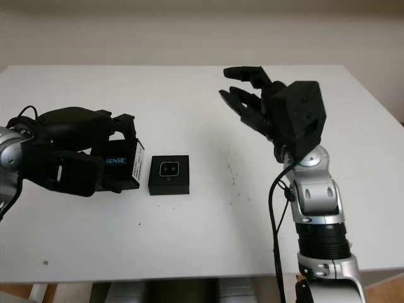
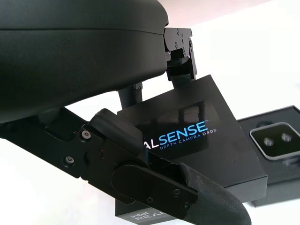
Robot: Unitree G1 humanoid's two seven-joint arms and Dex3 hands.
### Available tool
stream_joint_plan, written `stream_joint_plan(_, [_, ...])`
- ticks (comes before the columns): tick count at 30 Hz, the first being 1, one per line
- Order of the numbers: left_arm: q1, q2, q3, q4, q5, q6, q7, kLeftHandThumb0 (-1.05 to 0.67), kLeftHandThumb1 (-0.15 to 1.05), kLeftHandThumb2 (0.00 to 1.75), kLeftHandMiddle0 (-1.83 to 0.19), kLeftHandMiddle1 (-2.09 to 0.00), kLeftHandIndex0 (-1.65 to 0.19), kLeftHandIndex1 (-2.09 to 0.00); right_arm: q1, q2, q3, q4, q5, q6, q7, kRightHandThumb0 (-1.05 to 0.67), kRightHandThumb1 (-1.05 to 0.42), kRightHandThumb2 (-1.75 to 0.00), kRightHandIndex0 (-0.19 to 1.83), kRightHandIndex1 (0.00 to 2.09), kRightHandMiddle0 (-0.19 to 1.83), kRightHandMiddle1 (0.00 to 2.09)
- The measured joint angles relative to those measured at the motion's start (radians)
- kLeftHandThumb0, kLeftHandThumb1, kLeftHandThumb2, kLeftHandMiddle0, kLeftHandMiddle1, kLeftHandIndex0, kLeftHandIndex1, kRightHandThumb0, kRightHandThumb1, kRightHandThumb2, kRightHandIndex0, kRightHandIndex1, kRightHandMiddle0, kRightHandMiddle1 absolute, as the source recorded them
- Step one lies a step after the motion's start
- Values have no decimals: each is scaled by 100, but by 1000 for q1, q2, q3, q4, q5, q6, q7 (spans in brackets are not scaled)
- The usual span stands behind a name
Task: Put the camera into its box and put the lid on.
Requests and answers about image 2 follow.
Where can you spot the small silver depth camera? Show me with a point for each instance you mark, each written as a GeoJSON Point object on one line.
{"type": "Point", "coordinates": [274, 140]}

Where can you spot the black RealSense box lid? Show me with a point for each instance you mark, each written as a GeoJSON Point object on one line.
{"type": "Point", "coordinates": [199, 110]}

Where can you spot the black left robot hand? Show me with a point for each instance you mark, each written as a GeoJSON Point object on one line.
{"type": "Point", "coordinates": [70, 58]}

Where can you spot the black camera box base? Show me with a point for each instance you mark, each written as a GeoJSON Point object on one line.
{"type": "Point", "coordinates": [281, 178]}

